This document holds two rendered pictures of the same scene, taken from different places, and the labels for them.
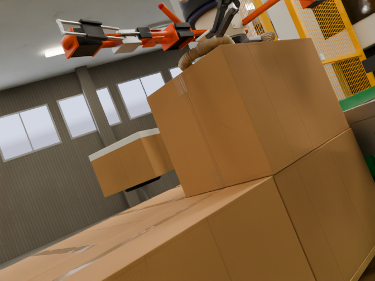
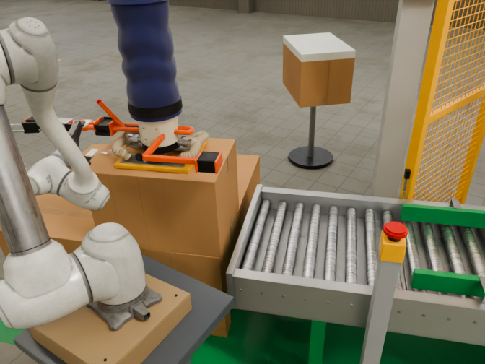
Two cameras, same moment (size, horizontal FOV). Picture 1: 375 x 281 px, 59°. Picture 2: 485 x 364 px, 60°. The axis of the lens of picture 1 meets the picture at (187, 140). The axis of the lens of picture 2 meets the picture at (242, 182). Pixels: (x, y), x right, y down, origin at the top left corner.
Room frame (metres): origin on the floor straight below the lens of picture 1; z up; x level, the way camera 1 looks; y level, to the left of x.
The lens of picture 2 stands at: (0.63, -1.88, 1.83)
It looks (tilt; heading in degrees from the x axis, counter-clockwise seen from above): 32 degrees down; 56
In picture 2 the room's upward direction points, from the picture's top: 2 degrees counter-clockwise
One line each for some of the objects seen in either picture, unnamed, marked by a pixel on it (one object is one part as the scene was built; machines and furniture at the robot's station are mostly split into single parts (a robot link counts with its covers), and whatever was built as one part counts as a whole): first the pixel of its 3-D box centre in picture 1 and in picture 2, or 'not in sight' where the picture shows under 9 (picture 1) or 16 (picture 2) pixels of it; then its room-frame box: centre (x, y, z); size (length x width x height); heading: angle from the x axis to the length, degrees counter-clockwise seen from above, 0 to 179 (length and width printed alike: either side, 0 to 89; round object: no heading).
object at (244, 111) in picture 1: (251, 113); (167, 191); (1.29, -0.27, 0.74); 0.60 x 0.40 x 0.40; 133
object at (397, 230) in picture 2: not in sight; (395, 232); (1.56, -1.32, 1.02); 0.07 x 0.07 x 0.04
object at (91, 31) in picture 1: (111, 30); (41, 128); (0.87, 0.08, 1.07); 0.31 x 0.03 x 0.05; 145
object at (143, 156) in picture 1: (134, 161); (315, 68); (3.00, 0.52, 0.82); 0.60 x 0.40 x 0.40; 62
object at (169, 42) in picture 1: (176, 37); (107, 126); (1.11, -0.10, 1.07); 0.10 x 0.08 x 0.06; 43
